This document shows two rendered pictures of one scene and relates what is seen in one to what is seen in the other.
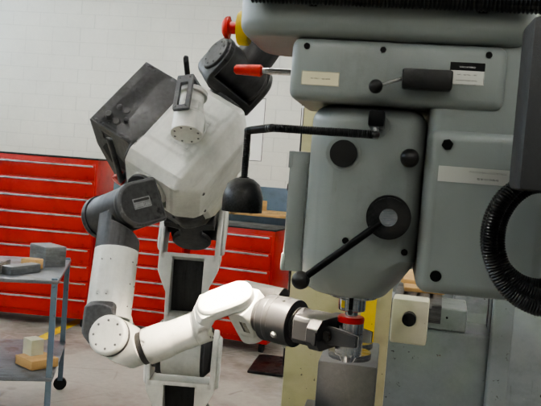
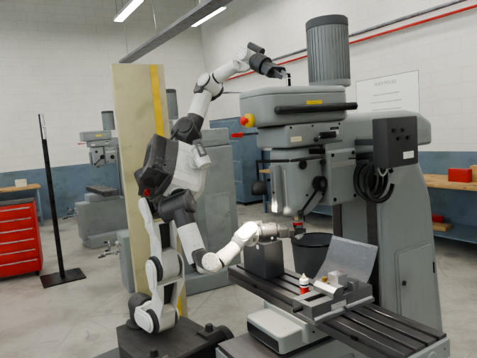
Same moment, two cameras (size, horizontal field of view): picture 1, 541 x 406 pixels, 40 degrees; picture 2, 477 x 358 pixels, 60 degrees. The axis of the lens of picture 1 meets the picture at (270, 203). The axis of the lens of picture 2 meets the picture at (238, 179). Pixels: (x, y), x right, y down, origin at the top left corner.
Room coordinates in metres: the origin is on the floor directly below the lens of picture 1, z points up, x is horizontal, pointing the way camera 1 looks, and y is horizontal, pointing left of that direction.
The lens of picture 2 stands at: (-0.02, 1.26, 1.72)
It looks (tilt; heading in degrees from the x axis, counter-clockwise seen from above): 7 degrees down; 320
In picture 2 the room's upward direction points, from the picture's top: 5 degrees counter-clockwise
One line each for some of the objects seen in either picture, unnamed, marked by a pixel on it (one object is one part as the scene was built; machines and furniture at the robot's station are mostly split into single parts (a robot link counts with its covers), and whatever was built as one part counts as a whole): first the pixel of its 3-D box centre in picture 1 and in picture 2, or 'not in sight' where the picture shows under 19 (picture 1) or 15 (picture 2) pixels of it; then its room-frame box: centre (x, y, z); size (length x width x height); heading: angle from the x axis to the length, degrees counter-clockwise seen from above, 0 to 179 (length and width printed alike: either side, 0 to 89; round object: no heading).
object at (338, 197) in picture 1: (363, 202); (295, 180); (1.28, -0.16, 1.47); 0.21 x 0.19 x 0.32; 171
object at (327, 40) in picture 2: not in sight; (328, 54); (1.24, -0.40, 2.05); 0.20 x 0.20 x 0.32
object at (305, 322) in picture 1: (305, 327); (279, 231); (1.33, -0.08, 1.23); 0.13 x 0.12 x 0.10; 146
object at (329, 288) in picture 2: not in sight; (328, 288); (1.04, -0.06, 1.03); 0.12 x 0.06 x 0.04; 171
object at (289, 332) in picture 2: not in sight; (303, 315); (1.28, -0.16, 0.80); 0.50 x 0.35 x 0.12; 81
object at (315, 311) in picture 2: not in sight; (333, 294); (1.04, -0.09, 1.00); 0.35 x 0.15 x 0.11; 81
